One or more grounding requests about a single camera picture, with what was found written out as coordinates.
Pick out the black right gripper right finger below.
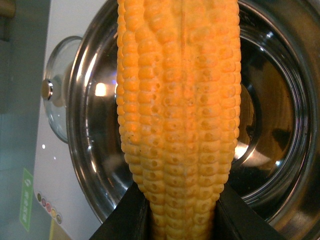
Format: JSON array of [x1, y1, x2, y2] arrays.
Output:
[[215, 183, 284, 240]]

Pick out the white electric cooking pot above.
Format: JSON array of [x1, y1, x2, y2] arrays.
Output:
[[65, 0, 320, 240]]

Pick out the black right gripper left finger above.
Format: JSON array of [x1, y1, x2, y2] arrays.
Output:
[[90, 183, 151, 240]]

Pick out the yellow corn cob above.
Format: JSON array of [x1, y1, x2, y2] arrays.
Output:
[[116, 0, 241, 240]]

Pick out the glass pot lid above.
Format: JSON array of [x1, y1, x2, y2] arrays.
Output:
[[41, 36, 82, 143]]

